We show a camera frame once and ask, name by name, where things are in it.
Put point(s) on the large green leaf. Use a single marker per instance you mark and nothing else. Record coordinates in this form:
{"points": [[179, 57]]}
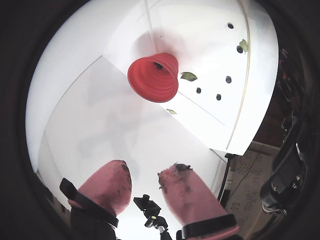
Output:
{"points": [[244, 45]]}

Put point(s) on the thin white tube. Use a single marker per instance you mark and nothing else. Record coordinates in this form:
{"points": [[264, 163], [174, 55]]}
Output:
{"points": [[152, 30], [202, 108]]}

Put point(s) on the red collapsible silicone cup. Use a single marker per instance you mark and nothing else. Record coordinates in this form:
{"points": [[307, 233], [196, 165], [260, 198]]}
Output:
{"points": [[150, 82]]}

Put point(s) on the black tripod head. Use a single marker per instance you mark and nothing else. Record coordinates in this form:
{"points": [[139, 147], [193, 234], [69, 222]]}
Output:
{"points": [[150, 207]]}

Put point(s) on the small dark blueberry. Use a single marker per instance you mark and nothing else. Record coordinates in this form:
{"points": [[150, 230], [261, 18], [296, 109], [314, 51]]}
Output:
{"points": [[198, 90]]}

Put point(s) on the small green leaf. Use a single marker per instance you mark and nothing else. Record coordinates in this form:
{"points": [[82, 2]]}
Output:
{"points": [[171, 111]]}

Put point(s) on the pink padded gripper finger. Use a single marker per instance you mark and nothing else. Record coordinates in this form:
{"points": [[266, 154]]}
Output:
{"points": [[192, 200], [105, 187]]}

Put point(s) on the medium green leaf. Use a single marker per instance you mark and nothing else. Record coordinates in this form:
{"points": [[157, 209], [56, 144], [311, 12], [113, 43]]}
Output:
{"points": [[188, 76]]}

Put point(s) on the curved wooden stick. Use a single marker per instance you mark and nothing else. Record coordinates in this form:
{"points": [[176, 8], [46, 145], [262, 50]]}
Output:
{"points": [[243, 101]]}

